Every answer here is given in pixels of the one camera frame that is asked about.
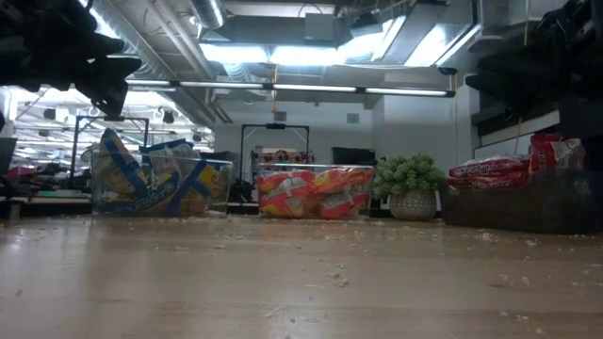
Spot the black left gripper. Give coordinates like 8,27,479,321
0,30,143,119

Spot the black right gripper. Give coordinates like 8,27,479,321
464,23,603,114

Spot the blue Maruchan noodle packet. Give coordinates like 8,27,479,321
140,138,202,189
178,159,233,213
96,186,189,216
96,127,150,208

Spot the red Maruchan noodle packet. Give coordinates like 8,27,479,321
530,133,586,175
451,171,531,191
447,154,532,179

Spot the orange Maruchan noodle packet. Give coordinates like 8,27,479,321
319,190,373,220
259,197,321,219
313,168,376,197
258,169,317,208

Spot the dark screen panel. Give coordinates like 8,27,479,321
0,137,19,176

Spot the clear plastic bin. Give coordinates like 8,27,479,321
256,163,377,221
90,149,235,218
440,167,603,235

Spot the small potted succulent plant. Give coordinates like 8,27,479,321
375,152,447,222

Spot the black screen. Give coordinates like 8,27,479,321
332,146,378,167

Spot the long ceiling light bar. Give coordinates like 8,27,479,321
124,78,457,99

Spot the silver round air duct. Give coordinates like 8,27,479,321
187,0,227,30

